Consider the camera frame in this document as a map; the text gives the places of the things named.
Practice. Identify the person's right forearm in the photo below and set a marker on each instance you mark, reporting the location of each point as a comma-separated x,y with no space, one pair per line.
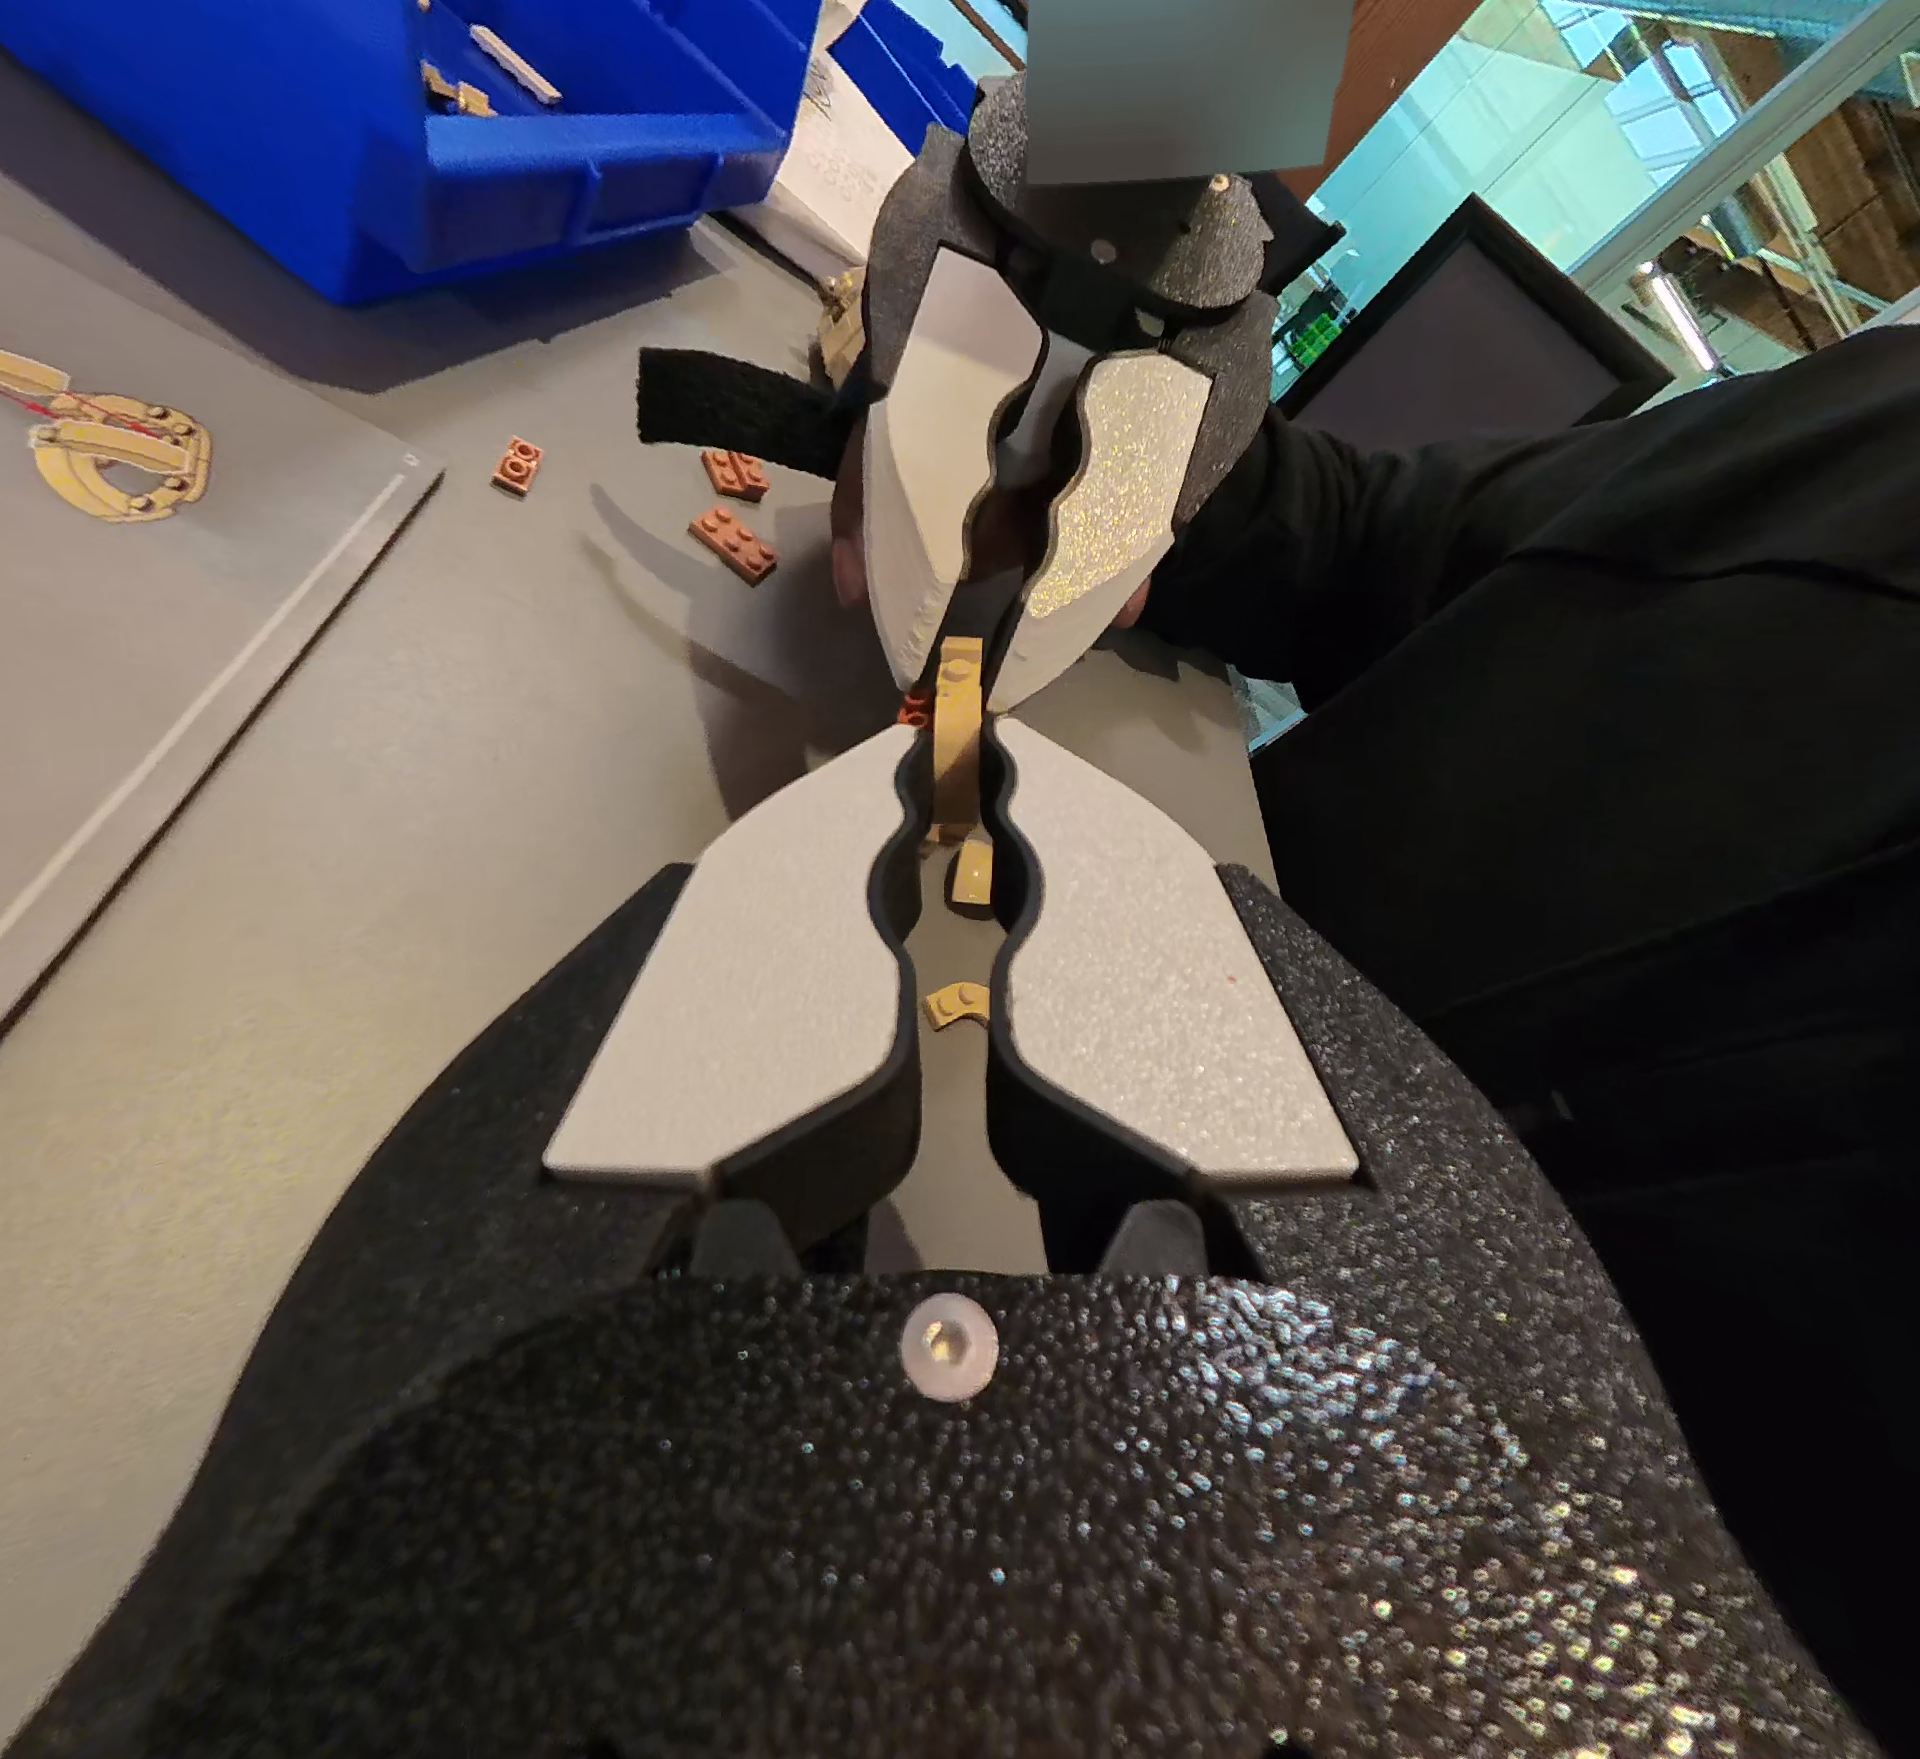
1411,545

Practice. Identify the orange small brick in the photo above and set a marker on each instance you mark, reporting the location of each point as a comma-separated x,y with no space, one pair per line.
736,473

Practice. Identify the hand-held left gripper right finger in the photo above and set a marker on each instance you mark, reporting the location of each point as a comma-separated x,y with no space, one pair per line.
1171,1010

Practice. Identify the large tan arch brick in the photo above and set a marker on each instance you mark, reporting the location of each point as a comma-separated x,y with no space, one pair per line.
959,741

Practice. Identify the tan curved brick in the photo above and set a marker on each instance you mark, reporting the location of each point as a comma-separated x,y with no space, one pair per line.
954,1001

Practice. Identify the orange plate brick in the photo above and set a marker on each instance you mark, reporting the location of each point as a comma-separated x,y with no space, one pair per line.
733,545

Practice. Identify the person's black jacket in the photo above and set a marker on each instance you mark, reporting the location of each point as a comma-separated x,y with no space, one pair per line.
1681,982

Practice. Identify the grey instruction booklet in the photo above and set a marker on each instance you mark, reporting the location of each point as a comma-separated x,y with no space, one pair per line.
153,680

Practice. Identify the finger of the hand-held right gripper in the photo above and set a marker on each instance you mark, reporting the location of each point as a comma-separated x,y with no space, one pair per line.
1136,484
931,410

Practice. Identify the tiny reddish-brown brick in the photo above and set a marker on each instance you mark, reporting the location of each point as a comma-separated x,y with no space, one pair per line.
521,466

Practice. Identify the pile of small toy bricks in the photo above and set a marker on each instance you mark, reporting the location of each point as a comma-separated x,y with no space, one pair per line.
481,74

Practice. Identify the black computer monitor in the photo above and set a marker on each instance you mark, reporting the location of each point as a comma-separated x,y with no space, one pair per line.
1472,336

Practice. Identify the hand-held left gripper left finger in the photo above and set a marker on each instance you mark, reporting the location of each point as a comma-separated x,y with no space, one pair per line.
736,1010

